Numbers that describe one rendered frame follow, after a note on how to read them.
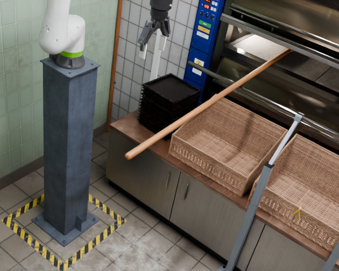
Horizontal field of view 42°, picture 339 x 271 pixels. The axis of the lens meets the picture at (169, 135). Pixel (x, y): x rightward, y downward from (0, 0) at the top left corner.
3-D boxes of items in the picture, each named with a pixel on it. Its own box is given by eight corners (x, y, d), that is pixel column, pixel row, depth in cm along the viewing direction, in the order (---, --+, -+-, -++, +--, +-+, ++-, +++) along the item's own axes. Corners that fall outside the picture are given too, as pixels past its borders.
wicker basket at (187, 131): (207, 125, 315) (215, 92, 298) (276, 163, 291) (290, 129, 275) (166, 153, 281) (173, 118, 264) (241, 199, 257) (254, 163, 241)
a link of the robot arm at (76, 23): (49, 54, 219) (49, 18, 208) (66, 44, 231) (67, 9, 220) (72, 62, 216) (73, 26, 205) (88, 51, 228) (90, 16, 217)
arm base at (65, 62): (35, 52, 230) (35, 42, 227) (57, 45, 241) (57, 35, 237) (69, 72, 220) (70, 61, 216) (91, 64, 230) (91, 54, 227)
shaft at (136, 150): (128, 162, 176) (129, 156, 174) (122, 158, 177) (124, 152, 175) (295, 49, 296) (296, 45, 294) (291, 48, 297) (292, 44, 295)
